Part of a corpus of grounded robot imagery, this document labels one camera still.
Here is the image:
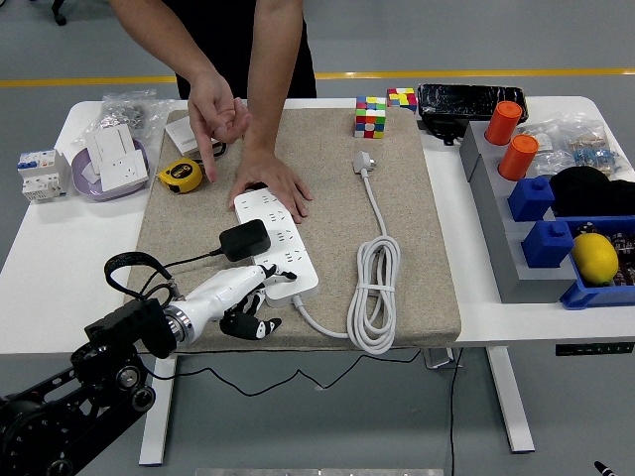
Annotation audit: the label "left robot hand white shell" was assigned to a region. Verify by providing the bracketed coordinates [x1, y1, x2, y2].
[176, 263, 298, 343]

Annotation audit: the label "black hanging cable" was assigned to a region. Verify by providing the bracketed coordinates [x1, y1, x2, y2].
[448, 346, 465, 476]

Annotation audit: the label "white power strip cord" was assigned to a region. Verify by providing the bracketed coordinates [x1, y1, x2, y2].
[295, 151, 402, 356]

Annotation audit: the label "clear bag metal parts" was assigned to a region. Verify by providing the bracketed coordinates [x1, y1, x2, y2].
[98, 88, 173, 145]

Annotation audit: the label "black plug adapter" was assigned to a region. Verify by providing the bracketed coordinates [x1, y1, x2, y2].
[218, 219, 272, 263]

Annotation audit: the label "person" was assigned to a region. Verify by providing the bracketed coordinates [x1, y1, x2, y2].
[176, 0, 318, 99]

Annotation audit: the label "purple plate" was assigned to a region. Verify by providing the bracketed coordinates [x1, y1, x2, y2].
[70, 137, 152, 202]

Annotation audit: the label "dark brown packets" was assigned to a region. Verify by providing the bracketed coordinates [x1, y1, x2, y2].
[610, 230, 635, 289]

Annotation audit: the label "white switch box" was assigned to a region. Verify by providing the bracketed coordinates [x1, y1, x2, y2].
[82, 122, 140, 173]

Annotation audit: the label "person's right hand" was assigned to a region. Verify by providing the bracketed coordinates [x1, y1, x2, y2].
[187, 73, 253, 183]

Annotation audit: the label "blue plastic bin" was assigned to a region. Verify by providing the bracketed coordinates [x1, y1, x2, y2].
[559, 214, 635, 311]

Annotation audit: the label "silver under-table bracket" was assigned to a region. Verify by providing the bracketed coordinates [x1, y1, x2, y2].
[425, 347, 463, 370]

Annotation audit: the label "black plastic tray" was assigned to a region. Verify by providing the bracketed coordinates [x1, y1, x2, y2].
[416, 82, 528, 123]

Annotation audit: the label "white power strip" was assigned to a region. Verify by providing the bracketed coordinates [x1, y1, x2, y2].
[232, 185, 320, 308]

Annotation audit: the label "orange cylinder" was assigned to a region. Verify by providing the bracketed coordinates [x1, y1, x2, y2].
[497, 134, 541, 181]
[484, 100, 524, 147]

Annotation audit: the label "blue block with knob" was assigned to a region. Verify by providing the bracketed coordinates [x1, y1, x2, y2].
[520, 220, 576, 269]
[507, 176, 556, 222]

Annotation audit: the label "stickerless puzzle cube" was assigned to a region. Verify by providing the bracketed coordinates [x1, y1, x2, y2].
[386, 87, 418, 114]

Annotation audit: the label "grey stepped block stand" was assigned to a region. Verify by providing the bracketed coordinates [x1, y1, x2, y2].
[458, 121, 579, 304]

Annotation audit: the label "clear bag blue components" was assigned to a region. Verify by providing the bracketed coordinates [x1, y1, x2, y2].
[550, 111, 635, 179]

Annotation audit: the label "white-edged puzzle cube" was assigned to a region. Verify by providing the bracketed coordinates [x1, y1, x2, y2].
[353, 95, 388, 140]

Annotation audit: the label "grey-brown mat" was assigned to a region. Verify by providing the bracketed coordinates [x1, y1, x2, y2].
[118, 106, 462, 354]

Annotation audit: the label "person's left hand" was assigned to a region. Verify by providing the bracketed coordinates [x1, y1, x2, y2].
[227, 148, 314, 224]

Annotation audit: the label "white table leg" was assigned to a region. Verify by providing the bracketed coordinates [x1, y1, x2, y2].
[485, 346, 536, 453]
[138, 354, 179, 466]

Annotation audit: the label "large yellow tape measure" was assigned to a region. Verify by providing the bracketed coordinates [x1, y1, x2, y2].
[157, 143, 228, 193]

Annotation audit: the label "thin black adapter cord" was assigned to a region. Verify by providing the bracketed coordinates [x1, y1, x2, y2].
[138, 247, 423, 398]

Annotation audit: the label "black table control panel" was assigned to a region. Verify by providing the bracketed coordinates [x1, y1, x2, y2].
[555, 342, 635, 357]

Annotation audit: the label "white circuit breaker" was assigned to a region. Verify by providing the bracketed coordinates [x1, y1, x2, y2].
[17, 148, 72, 203]

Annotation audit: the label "clear bag white parts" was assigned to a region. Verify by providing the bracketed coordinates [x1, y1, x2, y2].
[520, 121, 576, 178]

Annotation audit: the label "yellow lemon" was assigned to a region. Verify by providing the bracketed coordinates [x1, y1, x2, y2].
[570, 232, 620, 287]

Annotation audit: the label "black cloth bundle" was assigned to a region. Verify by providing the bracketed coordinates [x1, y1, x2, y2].
[548, 166, 635, 219]

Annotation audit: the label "white wall socket panel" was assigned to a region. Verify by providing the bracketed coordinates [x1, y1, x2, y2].
[97, 152, 150, 193]

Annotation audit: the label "white wall switch panel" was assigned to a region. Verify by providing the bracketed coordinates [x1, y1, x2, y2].
[164, 116, 222, 158]

